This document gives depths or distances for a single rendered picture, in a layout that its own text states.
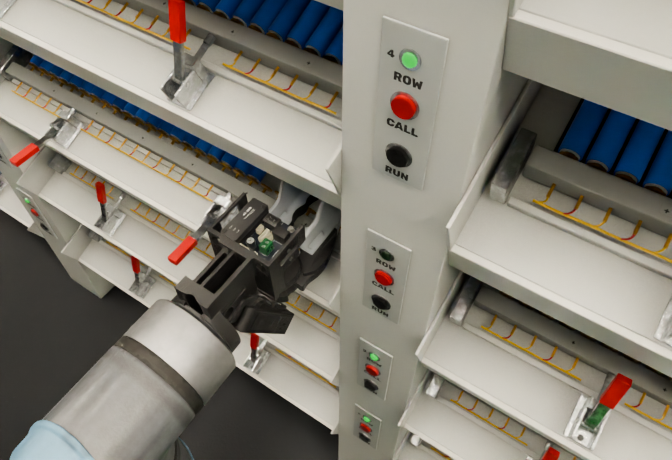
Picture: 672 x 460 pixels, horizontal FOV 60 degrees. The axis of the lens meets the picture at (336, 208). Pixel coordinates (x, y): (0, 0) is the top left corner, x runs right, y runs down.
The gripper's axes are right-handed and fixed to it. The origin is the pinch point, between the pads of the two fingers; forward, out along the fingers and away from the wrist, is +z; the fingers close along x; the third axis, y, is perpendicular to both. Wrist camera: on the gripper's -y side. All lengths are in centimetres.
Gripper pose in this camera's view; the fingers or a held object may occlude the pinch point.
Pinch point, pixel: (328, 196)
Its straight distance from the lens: 62.8
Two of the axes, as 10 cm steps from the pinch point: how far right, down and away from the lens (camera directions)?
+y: -0.1, -6.1, -7.9
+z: 5.6, -6.6, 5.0
